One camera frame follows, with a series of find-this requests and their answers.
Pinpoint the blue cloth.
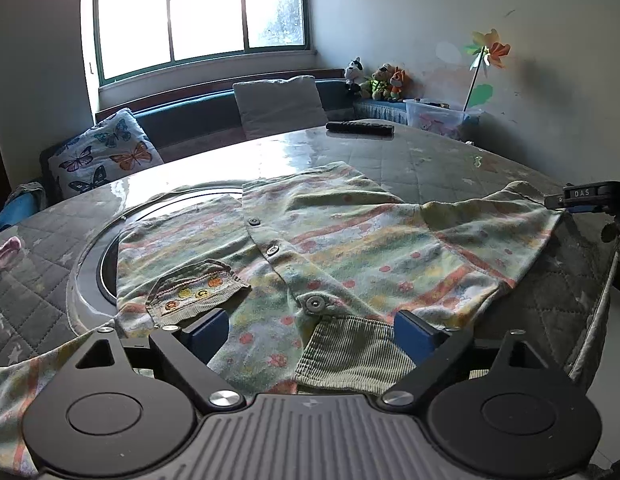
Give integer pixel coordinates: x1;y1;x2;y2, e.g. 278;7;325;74
0;182;47;237

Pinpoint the colourful pinwheel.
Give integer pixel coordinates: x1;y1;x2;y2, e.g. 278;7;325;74
462;28;512;112

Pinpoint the green-framed window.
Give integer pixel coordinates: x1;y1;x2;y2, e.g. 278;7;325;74
92;0;311;84

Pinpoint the orange fox plush toy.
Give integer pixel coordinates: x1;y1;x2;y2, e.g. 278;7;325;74
387;66;410;103

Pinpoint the black and white cow plush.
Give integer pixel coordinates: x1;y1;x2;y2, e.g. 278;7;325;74
343;57;366;99

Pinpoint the floral striped child's shirt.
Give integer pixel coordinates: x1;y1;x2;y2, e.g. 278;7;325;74
0;161;565;478

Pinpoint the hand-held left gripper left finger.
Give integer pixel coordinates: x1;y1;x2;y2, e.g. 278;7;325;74
75;307;247;413

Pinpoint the round black built-in hotplate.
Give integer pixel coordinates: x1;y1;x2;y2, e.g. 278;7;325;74
66;185;247;347

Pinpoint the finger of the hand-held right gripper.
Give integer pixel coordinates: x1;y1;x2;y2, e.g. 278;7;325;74
544;180;620;214

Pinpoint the butterfly print pillow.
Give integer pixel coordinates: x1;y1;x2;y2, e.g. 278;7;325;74
47;108;165;200

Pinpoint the black remote control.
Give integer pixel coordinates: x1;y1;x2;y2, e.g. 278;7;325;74
325;120;395;137

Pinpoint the clear plastic storage box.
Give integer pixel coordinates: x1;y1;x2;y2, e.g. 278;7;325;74
403;98;484;141

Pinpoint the blue bench sofa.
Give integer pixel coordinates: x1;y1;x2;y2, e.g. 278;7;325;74
39;67;411;187

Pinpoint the pink scrunchie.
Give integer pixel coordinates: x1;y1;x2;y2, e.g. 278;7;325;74
0;236;24;274

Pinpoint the grey seat cushion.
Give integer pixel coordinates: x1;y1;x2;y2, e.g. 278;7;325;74
233;75;330;141

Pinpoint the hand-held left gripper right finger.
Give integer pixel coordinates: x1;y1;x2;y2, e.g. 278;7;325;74
381;310;566;407

